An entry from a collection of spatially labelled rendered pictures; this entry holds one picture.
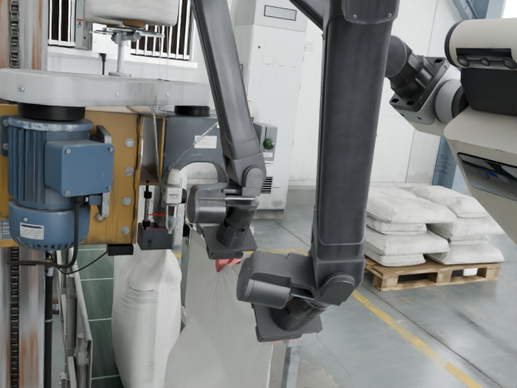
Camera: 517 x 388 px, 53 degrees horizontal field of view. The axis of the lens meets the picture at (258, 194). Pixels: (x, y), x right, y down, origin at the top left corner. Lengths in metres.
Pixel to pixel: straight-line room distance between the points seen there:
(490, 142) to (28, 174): 0.81
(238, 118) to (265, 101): 4.14
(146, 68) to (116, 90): 2.94
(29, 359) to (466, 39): 1.20
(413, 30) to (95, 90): 5.84
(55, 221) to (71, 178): 0.12
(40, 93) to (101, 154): 0.14
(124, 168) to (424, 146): 5.95
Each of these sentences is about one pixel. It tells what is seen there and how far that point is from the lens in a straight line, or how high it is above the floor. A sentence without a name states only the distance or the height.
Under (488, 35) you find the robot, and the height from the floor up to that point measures 1.54.
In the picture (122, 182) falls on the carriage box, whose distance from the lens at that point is 1.25.
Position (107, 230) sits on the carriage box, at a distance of 1.28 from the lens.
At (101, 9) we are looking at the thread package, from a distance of 1.05.
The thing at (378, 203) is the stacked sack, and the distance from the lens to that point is 3.95.
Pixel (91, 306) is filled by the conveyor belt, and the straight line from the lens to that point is 2.46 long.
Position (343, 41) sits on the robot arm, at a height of 1.49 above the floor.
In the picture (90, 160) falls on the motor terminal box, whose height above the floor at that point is 1.28.
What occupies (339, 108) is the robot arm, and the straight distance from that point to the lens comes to 0.49.
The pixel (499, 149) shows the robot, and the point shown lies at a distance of 0.92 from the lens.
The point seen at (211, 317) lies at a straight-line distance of 1.17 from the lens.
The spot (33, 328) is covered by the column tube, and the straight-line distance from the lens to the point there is 1.43.
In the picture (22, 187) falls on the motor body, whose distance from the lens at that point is 1.06.
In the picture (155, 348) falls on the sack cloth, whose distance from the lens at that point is 1.74.
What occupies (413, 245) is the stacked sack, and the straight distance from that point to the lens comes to 3.99.
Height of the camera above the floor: 1.46
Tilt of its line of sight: 13 degrees down
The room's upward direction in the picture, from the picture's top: 6 degrees clockwise
